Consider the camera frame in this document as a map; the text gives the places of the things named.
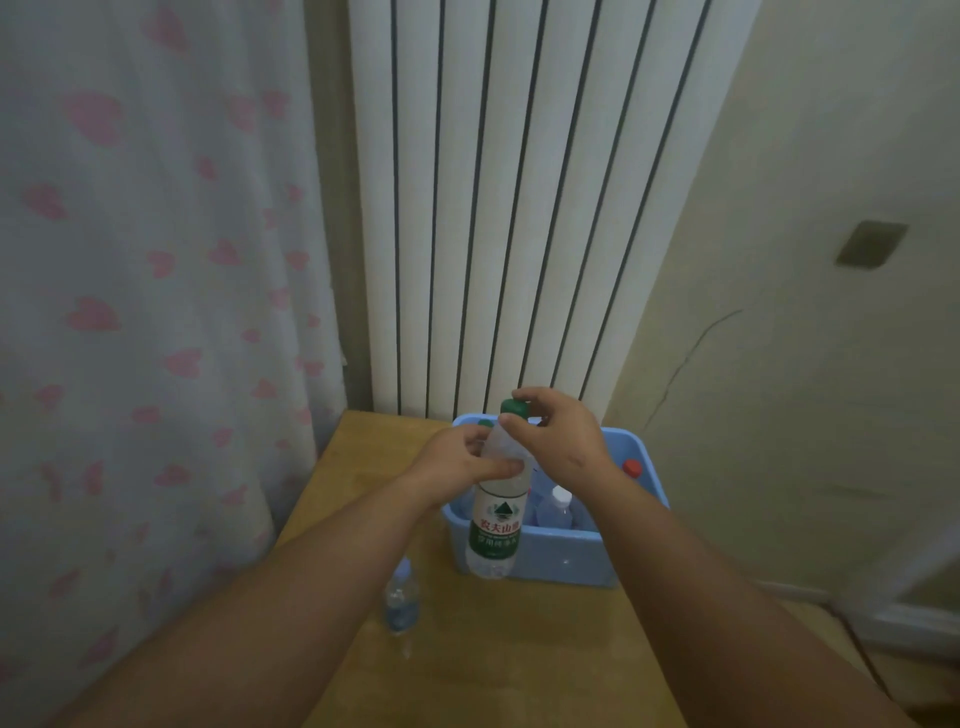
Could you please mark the pink heart print curtain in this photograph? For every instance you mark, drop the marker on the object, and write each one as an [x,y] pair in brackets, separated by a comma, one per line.
[150,300]

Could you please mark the wooden table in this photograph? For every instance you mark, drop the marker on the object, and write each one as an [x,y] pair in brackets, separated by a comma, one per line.
[510,660]

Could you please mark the red cap bottle front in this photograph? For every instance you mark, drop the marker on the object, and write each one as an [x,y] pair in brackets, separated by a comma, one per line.
[632,469]

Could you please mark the white baseboard strip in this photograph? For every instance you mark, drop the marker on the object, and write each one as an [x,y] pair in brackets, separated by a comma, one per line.
[795,592]

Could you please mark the blue plastic bin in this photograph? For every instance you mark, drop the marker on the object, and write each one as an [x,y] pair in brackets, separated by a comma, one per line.
[570,559]

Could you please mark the small blue cap bottle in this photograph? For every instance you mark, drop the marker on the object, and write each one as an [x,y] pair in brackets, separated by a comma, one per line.
[401,607]

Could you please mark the tall bottle with white cap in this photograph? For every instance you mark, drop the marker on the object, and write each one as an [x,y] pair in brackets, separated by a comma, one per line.
[559,506]

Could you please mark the grey wall plate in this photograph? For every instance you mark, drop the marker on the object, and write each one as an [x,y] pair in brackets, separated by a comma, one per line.
[871,244]

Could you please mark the white door frame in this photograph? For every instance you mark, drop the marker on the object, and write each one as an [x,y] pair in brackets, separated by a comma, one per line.
[907,622]

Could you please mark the person's right hand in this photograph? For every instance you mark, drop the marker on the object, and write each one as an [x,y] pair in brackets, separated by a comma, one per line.
[577,446]

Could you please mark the person's left forearm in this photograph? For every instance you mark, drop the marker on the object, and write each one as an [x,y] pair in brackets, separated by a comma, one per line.
[247,637]

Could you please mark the person's right forearm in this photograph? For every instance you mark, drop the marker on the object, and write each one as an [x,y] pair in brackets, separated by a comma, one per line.
[735,622]

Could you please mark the white ribbed radiator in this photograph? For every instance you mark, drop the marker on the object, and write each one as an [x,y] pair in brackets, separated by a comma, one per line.
[525,187]

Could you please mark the person's left hand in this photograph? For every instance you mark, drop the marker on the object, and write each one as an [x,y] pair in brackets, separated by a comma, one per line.
[450,469]

